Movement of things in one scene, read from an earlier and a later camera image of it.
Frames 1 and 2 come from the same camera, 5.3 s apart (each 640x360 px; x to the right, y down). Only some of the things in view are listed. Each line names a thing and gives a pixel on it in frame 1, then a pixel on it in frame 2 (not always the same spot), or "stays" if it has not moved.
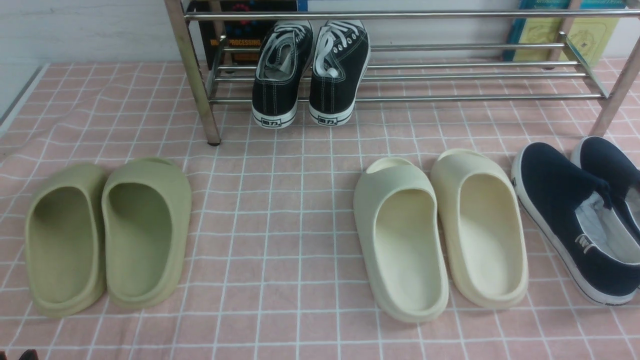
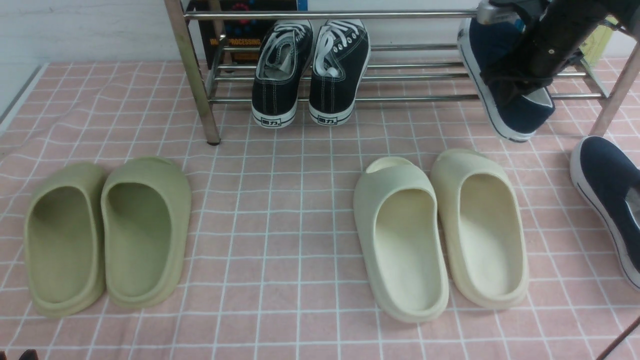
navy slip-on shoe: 570,210 → 516,112
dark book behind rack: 235,44 stays
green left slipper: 65,208 stays
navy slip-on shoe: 602,159 stays
